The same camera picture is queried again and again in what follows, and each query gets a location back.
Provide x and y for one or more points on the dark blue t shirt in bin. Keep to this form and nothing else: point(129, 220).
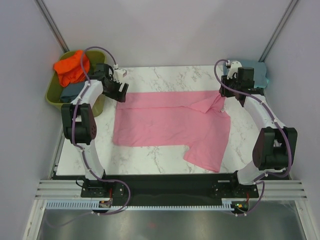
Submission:
point(70, 92)

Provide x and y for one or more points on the olive green plastic bin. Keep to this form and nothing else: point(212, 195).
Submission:
point(54, 89)

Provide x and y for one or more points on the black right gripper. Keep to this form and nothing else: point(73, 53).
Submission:
point(224, 92)

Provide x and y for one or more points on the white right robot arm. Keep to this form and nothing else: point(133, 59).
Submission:
point(274, 149)

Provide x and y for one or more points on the folded grey blue t shirt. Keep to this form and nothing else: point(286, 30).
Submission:
point(260, 71)

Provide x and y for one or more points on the orange t shirt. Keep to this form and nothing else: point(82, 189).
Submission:
point(69, 70)

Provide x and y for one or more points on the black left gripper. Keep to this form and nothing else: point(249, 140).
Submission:
point(118, 96)

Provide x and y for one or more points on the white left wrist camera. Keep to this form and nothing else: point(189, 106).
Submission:
point(118, 73)

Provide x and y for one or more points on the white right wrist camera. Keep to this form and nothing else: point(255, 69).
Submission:
point(232, 68)

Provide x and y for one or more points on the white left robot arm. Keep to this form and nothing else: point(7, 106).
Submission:
point(79, 125)

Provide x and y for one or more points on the pink t shirt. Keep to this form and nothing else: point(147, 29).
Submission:
point(195, 119)

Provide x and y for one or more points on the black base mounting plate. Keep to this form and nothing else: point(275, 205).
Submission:
point(179, 199)

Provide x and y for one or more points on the aluminium frame rail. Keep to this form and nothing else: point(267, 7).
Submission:
point(272, 190)

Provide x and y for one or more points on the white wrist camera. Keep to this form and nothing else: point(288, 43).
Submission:
point(232, 68)
point(118, 73)

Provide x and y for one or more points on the light blue cable duct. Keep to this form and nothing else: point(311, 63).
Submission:
point(98, 205)

